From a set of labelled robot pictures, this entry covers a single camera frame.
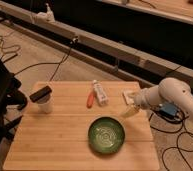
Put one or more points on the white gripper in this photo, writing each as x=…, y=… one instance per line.
x=142, y=99

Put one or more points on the white bottle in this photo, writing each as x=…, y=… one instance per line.
x=100, y=93

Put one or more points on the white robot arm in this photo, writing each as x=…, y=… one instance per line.
x=170, y=90

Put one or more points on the green ceramic bowl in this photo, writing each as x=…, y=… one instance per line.
x=106, y=135

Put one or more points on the white card on table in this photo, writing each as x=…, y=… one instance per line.
x=129, y=97

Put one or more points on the blue box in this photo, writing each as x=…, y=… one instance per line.
x=168, y=109

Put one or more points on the orange sausage toy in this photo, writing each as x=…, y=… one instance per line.
x=90, y=99

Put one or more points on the white cup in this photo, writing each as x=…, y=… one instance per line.
x=45, y=104

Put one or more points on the black chair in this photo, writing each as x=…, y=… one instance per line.
x=9, y=95

